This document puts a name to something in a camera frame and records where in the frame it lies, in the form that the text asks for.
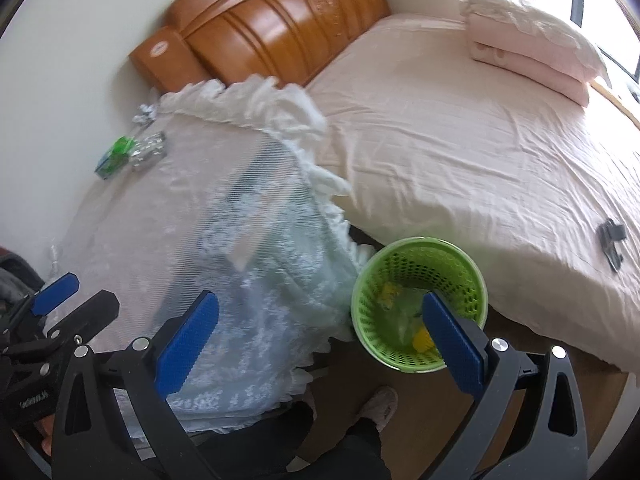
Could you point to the green plastic mesh basket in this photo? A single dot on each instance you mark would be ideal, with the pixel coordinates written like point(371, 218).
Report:
point(371, 332)

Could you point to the white lace tablecloth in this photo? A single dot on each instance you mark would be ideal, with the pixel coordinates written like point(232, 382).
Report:
point(200, 240)

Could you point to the blue and white carton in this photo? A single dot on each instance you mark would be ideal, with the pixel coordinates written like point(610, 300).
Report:
point(107, 167)

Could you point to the grey jacket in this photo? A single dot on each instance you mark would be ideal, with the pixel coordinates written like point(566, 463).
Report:
point(17, 285)

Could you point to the person's leg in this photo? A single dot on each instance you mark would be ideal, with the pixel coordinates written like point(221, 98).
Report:
point(310, 450)

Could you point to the crumpled green plastic wrapper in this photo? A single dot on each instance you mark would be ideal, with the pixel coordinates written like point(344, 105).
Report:
point(123, 147)

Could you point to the silver blister pack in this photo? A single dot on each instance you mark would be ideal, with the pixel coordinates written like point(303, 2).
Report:
point(149, 150)

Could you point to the grey metal clip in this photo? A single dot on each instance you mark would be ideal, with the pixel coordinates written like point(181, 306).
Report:
point(612, 242)

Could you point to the crumpled silver foil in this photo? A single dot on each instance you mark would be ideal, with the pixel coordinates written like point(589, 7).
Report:
point(146, 115)

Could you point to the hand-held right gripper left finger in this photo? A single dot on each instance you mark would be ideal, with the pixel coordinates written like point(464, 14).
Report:
point(187, 340)

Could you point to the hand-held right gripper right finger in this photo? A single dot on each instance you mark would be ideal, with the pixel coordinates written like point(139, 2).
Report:
point(452, 342)

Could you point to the person's left hand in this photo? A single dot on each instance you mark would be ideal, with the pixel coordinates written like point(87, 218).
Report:
point(46, 435)

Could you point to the bed with pink sheet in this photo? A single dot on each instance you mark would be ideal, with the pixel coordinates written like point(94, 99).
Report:
point(450, 170)

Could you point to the white frilled pillow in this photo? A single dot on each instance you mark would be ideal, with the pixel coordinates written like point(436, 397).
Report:
point(530, 15)

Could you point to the folded pink quilt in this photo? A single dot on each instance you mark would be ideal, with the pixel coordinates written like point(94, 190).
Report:
point(525, 62)

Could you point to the carved wooden headboard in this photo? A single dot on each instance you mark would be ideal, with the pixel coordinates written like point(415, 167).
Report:
point(270, 20)

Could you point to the clear bag with paper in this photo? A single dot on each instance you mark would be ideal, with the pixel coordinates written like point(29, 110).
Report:
point(406, 319)

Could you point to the window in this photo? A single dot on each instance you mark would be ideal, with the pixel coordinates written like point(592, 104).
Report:
point(610, 15)

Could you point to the person's shoe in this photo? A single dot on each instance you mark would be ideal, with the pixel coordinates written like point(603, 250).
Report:
point(379, 407)

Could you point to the small yellow toy figure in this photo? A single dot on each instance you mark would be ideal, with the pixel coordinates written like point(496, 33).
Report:
point(390, 294)

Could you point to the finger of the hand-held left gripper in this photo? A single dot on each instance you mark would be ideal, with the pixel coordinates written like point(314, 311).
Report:
point(92, 312)
point(55, 294)

